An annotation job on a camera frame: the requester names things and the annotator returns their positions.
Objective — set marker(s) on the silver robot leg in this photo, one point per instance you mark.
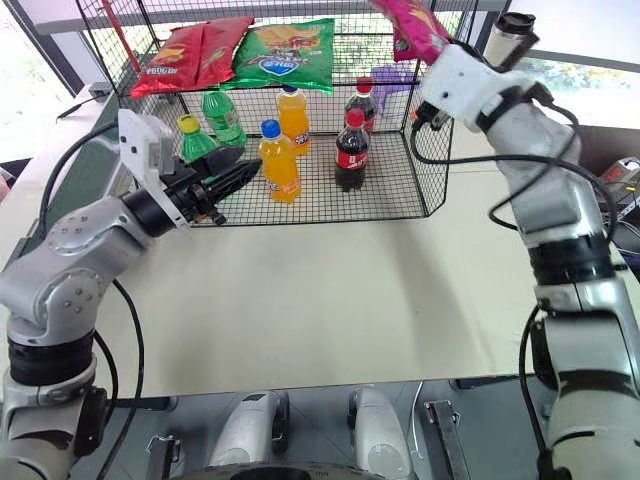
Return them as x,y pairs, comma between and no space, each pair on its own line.
250,430
380,430

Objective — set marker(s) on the orange soda bottle blue cap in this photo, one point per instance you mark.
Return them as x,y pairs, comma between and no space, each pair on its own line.
295,117
280,170

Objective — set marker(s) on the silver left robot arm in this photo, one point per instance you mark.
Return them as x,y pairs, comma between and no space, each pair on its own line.
60,280

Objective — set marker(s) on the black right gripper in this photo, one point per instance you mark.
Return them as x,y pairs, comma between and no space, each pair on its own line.
432,117

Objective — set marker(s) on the red grey device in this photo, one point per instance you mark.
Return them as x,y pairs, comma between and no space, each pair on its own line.
622,170

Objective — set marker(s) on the purple plastic stool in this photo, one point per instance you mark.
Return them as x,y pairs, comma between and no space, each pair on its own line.
395,80

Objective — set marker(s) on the small grey box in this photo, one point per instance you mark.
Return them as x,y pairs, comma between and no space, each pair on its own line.
100,91

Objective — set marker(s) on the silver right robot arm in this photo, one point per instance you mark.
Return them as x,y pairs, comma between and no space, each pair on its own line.
550,165

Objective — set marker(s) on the green bottle yellow cap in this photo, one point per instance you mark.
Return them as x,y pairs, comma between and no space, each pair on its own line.
195,142

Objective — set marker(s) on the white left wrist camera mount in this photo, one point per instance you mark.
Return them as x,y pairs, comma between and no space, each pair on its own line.
142,145

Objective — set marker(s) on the cola bottle red cap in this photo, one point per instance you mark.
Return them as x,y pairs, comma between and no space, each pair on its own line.
351,157
362,105

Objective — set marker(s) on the dark rounded robot base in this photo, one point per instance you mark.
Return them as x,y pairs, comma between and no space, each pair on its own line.
295,472

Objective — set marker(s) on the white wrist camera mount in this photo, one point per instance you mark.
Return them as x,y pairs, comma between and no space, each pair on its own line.
460,75
142,145

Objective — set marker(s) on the black metal bracket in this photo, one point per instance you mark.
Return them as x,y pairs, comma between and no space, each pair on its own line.
445,430
162,455

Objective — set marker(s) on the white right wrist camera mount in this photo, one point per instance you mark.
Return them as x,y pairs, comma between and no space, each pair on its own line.
460,75

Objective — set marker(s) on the red pole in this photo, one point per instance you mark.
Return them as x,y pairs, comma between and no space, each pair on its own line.
122,35

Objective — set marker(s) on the green chip bag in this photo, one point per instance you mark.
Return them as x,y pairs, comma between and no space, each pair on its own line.
285,55

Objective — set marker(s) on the white tumbler black lid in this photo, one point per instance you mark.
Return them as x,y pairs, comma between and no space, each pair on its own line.
502,42

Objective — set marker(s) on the red chip bag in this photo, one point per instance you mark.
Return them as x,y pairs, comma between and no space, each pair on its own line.
167,65
220,47

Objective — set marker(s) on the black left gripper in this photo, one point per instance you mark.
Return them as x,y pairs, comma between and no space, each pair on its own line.
185,189

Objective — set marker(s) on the pink chip bag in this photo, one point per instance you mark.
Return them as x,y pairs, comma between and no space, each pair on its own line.
415,30

